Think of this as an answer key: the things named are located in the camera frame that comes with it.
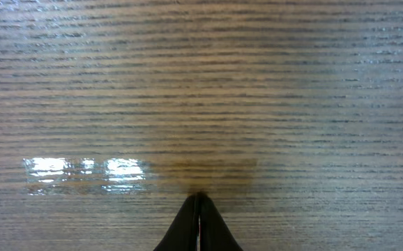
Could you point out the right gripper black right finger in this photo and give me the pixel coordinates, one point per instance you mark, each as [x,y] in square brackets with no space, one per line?
[214,233]

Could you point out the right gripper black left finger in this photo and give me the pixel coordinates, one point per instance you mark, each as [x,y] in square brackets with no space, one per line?
[183,231]

